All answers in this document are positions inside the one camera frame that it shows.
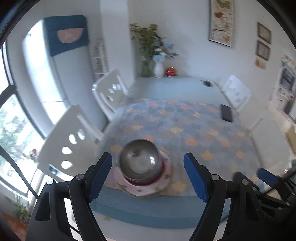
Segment grey refrigerator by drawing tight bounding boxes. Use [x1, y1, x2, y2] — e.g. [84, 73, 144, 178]
[22, 19, 107, 131]

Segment pink square flower plate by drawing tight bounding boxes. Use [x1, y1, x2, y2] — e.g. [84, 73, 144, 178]
[113, 149, 173, 198]

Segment steel bowl red exterior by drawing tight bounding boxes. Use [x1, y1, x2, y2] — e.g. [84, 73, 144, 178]
[117, 140, 163, 183]

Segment red lidded tea cup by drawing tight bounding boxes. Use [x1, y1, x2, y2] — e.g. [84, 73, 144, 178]
[165, 67, 178, 77]

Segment black smartphone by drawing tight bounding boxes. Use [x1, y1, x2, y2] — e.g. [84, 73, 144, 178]
[220, 104, 233, 123]

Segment scalloped fan pattern tablecloth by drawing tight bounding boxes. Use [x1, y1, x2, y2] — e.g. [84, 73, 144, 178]
[101, 98, 263, 196]

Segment television on white cabinet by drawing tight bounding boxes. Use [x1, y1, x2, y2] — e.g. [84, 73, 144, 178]
[270, 53, 295, 114]

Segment blue cloth with pink patch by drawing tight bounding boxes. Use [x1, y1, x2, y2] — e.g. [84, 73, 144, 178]
[44, 15, 89, 57]

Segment small framed picture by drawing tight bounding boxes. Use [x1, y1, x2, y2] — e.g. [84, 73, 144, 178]
[256, 40, 270, 61]
[257, 22, 271, 44]

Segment white wall shelf rack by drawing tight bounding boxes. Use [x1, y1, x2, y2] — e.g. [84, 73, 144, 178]
[90, 38, 109, 81]

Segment light blue table mat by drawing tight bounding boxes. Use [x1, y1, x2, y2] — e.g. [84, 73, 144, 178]
[91, 76, 225, 228]

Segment white chair far left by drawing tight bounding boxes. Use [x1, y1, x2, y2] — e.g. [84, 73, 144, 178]
[92, 69, 129, 121]

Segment large framed flower painting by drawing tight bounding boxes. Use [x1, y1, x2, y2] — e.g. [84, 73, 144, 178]
[209, 0, 235, 48]

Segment small black round object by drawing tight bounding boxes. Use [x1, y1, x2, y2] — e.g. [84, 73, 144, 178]
[201, 80, 213, 87]

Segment white chair far right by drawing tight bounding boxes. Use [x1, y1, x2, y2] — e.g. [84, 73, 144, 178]
[214, 75, 264, 136]

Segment white ceramic vase blue flowers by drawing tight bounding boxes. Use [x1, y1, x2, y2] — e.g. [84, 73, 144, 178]
[152, 44, 178, 78]

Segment white chair near left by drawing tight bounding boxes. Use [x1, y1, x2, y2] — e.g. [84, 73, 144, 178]
[37, 105, 104, 181]

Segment small framed picture upper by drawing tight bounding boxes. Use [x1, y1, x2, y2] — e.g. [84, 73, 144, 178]
[257, 22, 271, 44]

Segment small framed picture lower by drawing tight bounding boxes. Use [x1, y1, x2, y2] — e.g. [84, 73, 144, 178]
[256, 40, 270, 61]

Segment white chair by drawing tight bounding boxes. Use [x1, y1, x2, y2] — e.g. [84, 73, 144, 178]
[214, 75, 264, 136]
[92, 69, 129, 121]
[37, 105, 104, 181]

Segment glass vase yellow-green stems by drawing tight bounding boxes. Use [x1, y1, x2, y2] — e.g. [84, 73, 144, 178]
[129, 23, 166, 77]

